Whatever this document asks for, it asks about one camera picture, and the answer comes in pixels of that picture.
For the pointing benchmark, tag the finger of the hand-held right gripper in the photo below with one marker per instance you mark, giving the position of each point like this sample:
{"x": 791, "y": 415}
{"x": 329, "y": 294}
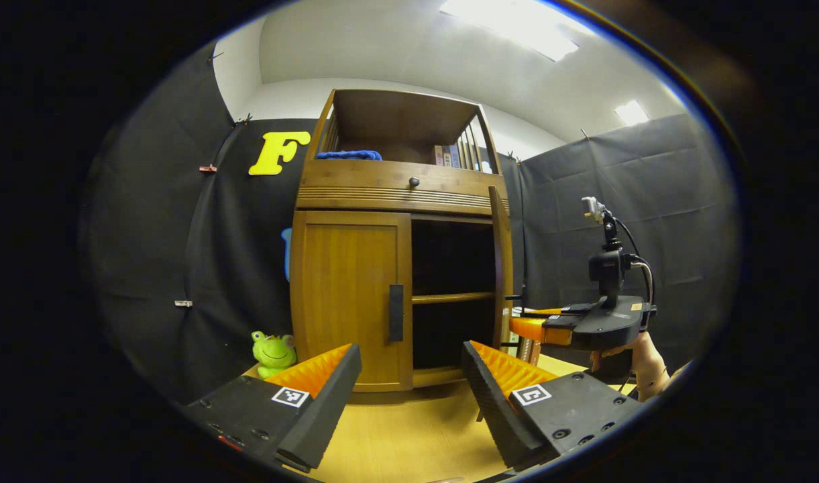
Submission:
{"x": 550, "y": 312}
{"x": 526, "y": 327}

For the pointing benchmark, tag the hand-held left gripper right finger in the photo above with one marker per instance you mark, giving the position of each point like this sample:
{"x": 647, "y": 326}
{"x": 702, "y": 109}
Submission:
{"x": 496, "y": 409}

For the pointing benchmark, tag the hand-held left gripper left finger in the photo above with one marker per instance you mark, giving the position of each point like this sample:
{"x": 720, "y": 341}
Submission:
{"x": 329, "y": 409}

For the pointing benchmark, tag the wooden shoe cabinet door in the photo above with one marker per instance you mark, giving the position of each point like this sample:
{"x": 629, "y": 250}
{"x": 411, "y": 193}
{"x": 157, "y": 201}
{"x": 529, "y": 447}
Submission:
{"x": 342, "y": 302}
{"x": 500, "y": 268}

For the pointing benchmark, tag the wooden double-door shoe cabinet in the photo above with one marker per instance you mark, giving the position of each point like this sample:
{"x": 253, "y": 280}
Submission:
{"x": 396, "y": 114}

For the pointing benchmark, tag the green frog toy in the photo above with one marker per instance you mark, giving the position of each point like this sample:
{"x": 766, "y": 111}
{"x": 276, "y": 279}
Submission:
{"x": 275, "y": 352}

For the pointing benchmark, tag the pale pink book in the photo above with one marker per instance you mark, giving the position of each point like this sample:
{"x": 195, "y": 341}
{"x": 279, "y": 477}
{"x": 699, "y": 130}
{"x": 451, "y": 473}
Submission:
{"x": 439, "y": 155}

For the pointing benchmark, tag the small ceiling light panel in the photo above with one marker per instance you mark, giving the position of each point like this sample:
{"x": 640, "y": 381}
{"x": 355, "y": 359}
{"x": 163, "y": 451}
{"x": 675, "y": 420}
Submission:
{"x": 632, "y": 113}

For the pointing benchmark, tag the wooden drawer with black knob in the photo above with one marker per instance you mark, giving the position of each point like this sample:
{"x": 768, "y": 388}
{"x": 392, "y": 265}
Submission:
{"x": 355, "y": 180}

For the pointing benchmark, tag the black backdrop cloth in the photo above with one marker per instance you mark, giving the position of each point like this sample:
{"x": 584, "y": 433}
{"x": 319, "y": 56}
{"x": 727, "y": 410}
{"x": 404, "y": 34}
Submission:
{"x": 161, "y": 235}

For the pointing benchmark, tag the blue folded cloth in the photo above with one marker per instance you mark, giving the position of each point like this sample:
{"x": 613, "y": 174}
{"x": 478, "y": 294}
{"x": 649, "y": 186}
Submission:
{"x": 349, "y": 155}

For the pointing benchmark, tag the large ceiling light panel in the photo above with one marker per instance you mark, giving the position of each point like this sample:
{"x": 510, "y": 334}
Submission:
{"x": 516, "y": 27}

